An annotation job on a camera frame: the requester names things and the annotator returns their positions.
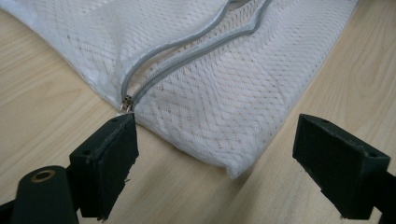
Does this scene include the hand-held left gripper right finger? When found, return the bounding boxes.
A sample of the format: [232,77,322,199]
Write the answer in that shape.
[292,113,391,220]

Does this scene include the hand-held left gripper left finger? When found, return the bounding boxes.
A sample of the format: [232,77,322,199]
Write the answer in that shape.
[68,112,140,221]

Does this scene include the white cloth garment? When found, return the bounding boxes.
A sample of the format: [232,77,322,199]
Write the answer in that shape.
[0,0,360,180]

